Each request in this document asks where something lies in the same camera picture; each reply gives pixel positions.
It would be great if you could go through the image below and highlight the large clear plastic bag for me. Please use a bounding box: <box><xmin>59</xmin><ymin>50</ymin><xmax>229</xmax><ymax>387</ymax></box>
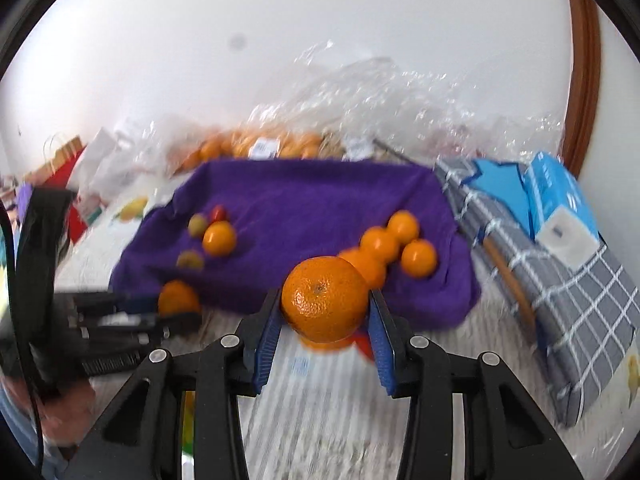
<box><xmin>245</xmin><ymin>40</ymin><xmax>566</xmax><ymax>171</ymax></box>

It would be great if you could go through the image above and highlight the brown wooden stick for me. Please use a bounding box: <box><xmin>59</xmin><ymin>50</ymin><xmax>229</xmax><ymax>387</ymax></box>
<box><xmin>482</xmin><ymin>237</ymin><xmax>540</xmax><ymax>332</ymax></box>

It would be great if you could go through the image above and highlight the red paper bag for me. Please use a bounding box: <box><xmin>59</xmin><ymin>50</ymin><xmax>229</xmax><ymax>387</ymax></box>
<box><xmin>25</xmin><ymin>135</ymin><xmax>90</xmax><ymax>246</ymax></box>

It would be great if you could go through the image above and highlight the wooden door frame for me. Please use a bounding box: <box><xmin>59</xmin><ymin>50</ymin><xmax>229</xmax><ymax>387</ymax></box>
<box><xmin>565</xmin><ymin>0</ymin><xmax>602</xmax><ymax>181</ymax></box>

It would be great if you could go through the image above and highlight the orange with green stem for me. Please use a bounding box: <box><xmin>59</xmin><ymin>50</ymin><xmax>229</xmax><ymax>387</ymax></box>
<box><xmin>360</xmin><ymin>226</ymin><xmax>401</xmax><ymax>263</ymax></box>

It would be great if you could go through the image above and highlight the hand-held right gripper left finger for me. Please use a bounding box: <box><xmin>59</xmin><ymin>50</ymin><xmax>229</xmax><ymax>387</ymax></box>
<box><xmin>60</xmin><ymin>287</ymin><xmax>283</xmax><ymax>480</ymax></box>

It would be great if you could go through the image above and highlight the fruit printed tablecloth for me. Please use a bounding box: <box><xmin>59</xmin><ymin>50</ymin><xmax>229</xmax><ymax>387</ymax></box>
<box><xmin>50</xmin><ymin>185</ymin><xmax>640</xmax><ymax>480</ymax></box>

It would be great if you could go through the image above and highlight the crumpled clear plastic bag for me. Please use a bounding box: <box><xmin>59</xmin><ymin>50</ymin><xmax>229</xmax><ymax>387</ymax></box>
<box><xmin>115</xmin><ymin>117</ymin><xmax>211</xmax><ymax>177</ymax></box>

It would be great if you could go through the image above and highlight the blue paper packet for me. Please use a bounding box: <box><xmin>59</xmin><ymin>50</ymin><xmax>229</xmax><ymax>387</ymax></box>
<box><xmin>472</xmin><ymin>160</ymin><xmax>533</xmax><ymax>236</ymax></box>

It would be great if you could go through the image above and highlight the oval orange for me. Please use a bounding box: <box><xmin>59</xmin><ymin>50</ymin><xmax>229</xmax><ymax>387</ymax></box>
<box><xmin>340</xmin><ymin>247</ymin><xmax>388</xmax><ymax>291</ymax></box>

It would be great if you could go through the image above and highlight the blue tissue pack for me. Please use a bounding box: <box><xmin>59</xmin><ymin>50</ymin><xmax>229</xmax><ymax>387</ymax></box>
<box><xmin>522</xmin><ymin>152</ymin><xmax>601</xmax><ymax>268</ymax></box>

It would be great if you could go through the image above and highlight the small orange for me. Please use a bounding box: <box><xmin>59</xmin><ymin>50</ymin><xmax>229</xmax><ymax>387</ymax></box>
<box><xmin>387</xmin><ymin>210</ymin><xmax>421</xmax><ymax>246</ymax></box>
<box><xmin>202</xmin><ymin>221</ymin><xmax>237</xmax><ymax>258</ymax></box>

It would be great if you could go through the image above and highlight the grey plaid cloth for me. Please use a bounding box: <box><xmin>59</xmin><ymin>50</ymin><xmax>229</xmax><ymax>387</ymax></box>
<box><xmin>435</xmin><ymin>157</ymin><xmax>638</xmax><ymax>428</ymax></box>

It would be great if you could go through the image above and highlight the white plastic bag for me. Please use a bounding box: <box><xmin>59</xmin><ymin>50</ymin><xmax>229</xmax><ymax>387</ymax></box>
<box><xmin>67</xmin><ymin>127</ymin><xmax>146</xmax><ymax>207</ymax></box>

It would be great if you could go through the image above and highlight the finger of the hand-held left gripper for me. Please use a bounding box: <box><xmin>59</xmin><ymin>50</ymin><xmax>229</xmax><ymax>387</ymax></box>
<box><xmin>74</xmin><ymin>311</ymin><xmax>200</xmax><ymax>343</ymax></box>
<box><xmin>74</xmin><ymin>291</ymin><xmax>167</xmax><ymax>317</ymax></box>

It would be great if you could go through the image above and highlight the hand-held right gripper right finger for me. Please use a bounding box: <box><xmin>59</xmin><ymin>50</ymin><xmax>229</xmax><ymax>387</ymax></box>
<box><xmin>367</xmin><ymin>287</ymin><xmax>586</xmax><ymax>480</ymax></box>

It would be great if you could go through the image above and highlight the bag of small oranges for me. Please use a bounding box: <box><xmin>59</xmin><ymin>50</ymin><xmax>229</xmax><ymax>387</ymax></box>
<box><xmin>180</xmin><ymin>130</ymin><xmax>326</xmax><ymax>171</ymax></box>

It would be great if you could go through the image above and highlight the purple towel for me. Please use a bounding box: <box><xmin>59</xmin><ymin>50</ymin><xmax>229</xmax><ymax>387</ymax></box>
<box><xmin>109</xmin><ymin>157</ymin><xmax>482</xmax><ymax>331</ymax></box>

